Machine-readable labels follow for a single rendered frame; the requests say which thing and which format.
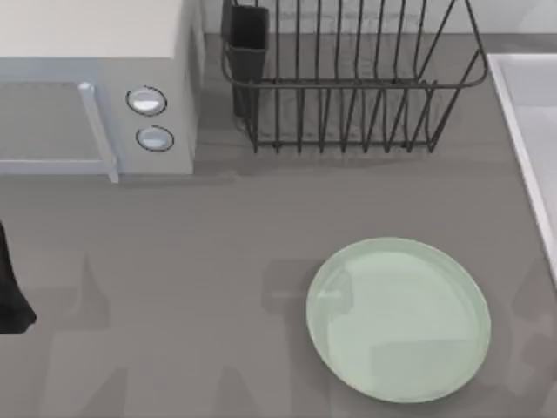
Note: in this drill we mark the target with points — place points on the small silver microwave knob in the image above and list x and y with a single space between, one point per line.
154 138

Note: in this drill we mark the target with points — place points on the black cutlery holder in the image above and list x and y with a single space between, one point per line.
246 52

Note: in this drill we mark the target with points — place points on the pale green plate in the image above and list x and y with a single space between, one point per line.
398 320

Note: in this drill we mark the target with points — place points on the large silver microwave knob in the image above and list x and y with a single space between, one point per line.
146 101

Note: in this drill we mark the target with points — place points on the pale microwave oven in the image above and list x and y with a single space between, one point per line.
174 35

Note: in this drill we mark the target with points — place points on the microwave oven door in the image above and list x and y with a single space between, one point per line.
48 122

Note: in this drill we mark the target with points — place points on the white sink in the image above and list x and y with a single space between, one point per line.
528 130

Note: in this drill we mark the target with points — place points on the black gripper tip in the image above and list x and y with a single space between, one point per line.
9 300

